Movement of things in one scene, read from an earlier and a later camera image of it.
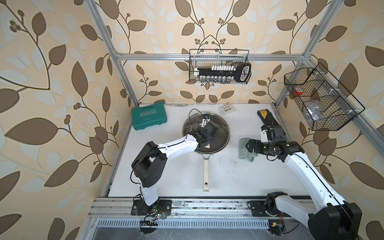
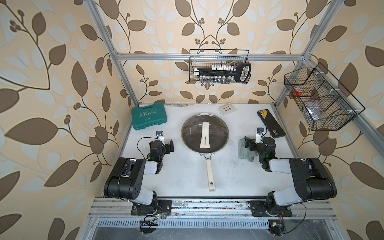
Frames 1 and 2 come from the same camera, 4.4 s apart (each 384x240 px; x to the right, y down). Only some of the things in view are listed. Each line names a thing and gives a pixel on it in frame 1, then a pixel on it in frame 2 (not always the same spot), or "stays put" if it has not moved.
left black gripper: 212,136 to 168,148
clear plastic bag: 315,111 stays put
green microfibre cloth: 243,152 stays put
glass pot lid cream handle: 219,141 stays put
